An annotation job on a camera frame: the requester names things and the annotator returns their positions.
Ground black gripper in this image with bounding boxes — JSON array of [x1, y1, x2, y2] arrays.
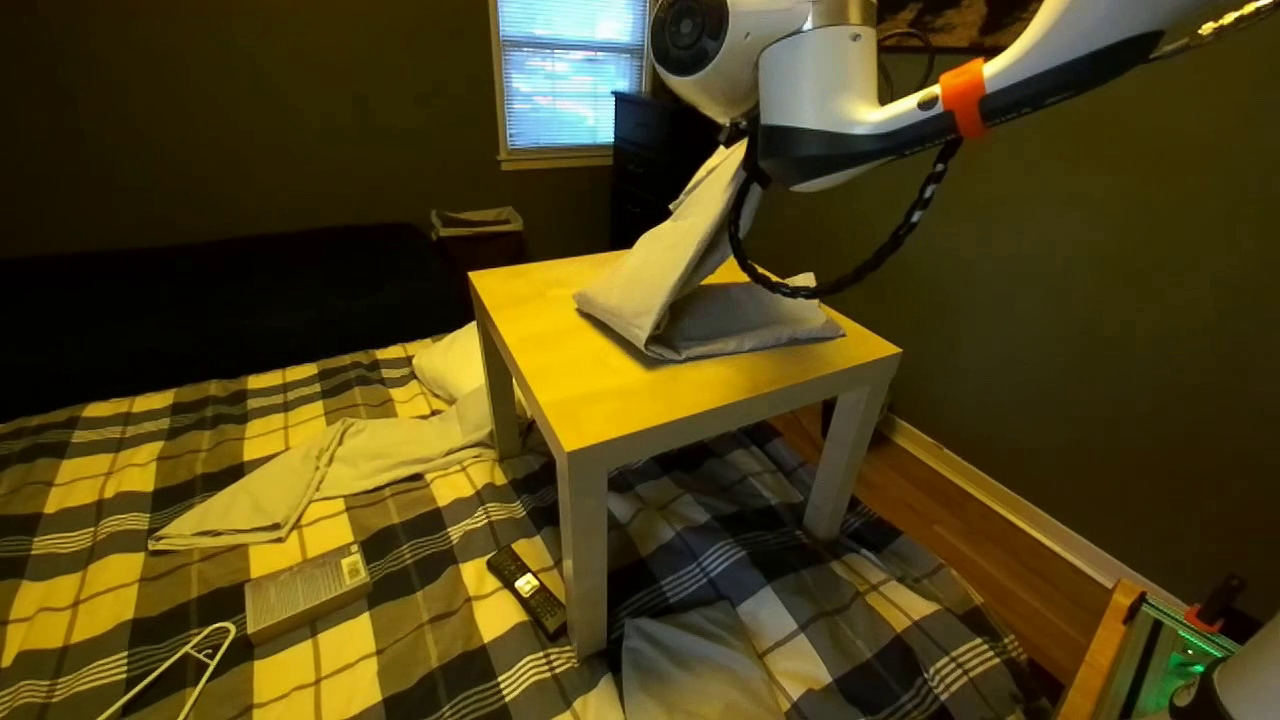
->
[[716, 116, 777, 189]]

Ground white bed sheet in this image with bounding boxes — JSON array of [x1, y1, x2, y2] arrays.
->
[[572, 136, 849, 370]]

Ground dark tall dresser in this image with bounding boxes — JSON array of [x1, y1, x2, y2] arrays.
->
[[607, 88, 697, 253]]

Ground bright window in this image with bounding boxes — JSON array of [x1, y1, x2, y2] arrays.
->
[[484, 0, 657, 172]]

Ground wooden side table white legs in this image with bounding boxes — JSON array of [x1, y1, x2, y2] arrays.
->
[[462, 244, 908, 666]]

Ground brown open storage basket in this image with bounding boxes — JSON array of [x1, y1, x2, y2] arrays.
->
[[426, 200, 531, 275]]

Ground small white pillow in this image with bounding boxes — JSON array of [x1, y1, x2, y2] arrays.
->
[[409, 320, 492, 409]]

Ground black remote with white label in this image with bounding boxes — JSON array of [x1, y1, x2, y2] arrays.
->
[[484, 540, 572, 639]]

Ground black futon mattress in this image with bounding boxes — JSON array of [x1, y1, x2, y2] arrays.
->
[[0, 216, 477, 426]]

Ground folded white cloth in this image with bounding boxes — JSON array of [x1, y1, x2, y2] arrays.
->
[[143, 394, 504, 557]]

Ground framed flat panel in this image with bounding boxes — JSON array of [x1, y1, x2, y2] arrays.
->
[[1105, 596, 1242, 720]]

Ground white rounded object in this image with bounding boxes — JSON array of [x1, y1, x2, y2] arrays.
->
[[1212, 615, 1280, 720]]

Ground plaid checkered comforter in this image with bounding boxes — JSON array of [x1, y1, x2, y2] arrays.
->
[[0, 335, 1055, 720]]

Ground orange velcro strap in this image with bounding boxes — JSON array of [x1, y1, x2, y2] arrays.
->
[[934, 55, 992, 145]]

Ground dark wall picture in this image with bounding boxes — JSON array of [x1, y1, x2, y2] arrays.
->
[[871, 0, 1055, 55]]

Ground white wire clothes hanger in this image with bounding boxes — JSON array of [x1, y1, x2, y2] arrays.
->
[[91, 615, 241, 720]]

